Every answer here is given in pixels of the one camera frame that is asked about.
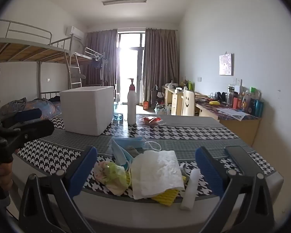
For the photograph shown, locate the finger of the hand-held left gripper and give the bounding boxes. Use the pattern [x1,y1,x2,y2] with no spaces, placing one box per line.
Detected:
[5,119,55,152]
[0,108,43,127]

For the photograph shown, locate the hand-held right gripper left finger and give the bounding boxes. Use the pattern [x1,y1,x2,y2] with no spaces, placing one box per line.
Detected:
[18,146,98,233]

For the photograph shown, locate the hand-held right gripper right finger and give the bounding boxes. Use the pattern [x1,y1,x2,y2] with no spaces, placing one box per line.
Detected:
[195,146,275,233]

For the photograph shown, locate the blue face mask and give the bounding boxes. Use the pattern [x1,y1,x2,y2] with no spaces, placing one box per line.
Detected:
[111,136,162,168]

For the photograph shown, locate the yellow foam net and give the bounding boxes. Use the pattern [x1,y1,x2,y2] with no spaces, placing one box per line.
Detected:
[126,172,180,207]

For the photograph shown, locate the grey sock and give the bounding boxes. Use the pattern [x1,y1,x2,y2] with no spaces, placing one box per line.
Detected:
[125,146,140,157]

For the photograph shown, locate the white cloth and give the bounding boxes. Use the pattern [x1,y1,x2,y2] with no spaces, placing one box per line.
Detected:
[130,150,185,200]

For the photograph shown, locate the white foam box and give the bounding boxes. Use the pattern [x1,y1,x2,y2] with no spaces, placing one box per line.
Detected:
[60,86,114,136]

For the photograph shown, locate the person's left hand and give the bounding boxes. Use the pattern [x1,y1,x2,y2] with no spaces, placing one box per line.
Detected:
[0,163,14,196]

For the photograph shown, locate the blue rolled quilt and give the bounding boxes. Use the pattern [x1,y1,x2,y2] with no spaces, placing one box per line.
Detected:
[0,98,62,122]

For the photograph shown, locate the white foam roll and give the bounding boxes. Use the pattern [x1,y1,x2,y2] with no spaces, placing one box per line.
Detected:
[180,169,201,210]

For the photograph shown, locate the crumpled colourful wrapper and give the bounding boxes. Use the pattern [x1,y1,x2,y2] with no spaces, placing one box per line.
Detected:
[94,161,129,196]

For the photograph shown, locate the wooden desk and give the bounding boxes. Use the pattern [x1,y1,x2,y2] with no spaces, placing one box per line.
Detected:
[162,85,261,147]

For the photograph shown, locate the printed papers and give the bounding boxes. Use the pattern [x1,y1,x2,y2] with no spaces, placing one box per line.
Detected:
[217,108,249,121]

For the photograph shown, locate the houndstooth tablecloth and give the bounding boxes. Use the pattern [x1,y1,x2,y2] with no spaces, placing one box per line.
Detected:
[17,114,275,197]

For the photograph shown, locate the metal bunk bed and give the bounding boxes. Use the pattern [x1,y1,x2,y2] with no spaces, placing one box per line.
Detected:
[0,19,117,117]

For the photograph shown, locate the wooden smiley chair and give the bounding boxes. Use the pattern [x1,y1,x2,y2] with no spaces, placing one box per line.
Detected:
[180,89,196,116]

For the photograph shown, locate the red snack packet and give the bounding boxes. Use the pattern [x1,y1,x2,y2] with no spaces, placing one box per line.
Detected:
[139,116,162,126]

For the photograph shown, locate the cluster of toiletry bottles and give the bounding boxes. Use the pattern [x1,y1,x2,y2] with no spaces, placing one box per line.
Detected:
[226,84,265,117]

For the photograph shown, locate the white pump lotion bottle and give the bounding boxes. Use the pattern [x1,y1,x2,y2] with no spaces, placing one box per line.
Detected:
[127,78,137,125]

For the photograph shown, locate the hanging dark clothes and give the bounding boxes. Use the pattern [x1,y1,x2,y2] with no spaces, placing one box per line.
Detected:
[91,56,108,83]

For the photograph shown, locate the white air conditioner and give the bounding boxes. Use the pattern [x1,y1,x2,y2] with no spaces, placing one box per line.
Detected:
[65,25,84,40]

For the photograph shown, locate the brown curtain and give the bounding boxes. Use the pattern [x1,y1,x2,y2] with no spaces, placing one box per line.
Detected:
[143,28,180,103]
[84,29,118,88]

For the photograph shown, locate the glass balcony door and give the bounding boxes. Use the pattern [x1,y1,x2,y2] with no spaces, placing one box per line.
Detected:
[116,31,146,103]

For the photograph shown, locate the ceiling tube light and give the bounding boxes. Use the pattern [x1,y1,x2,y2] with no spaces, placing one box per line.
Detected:
[102,0,147,6]

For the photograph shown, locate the cartoon wall picture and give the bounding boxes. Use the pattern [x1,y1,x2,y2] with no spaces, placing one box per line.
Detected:
[219,53,233,76]

